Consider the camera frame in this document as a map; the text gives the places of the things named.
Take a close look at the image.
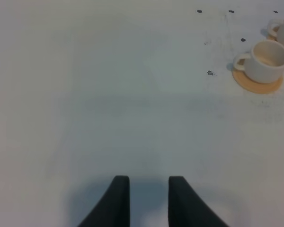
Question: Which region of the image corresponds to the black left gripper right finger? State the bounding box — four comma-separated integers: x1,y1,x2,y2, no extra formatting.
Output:
168,176,227,227

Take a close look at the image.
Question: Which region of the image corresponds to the orange coaster near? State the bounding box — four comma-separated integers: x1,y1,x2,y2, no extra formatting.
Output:
232,69,283,94

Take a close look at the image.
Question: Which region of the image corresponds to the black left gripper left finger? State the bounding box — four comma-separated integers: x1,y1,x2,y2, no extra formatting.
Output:
79,175,130,227

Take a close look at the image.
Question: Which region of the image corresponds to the orange coaster far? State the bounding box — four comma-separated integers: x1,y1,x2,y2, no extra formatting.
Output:
266,25,284,60

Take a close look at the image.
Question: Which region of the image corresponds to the white teacup near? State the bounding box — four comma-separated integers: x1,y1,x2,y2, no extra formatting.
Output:
233,40,284,84

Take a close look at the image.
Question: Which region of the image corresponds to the orange coaster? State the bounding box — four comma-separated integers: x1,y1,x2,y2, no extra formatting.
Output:
266,25,284,60
232,69,283,94

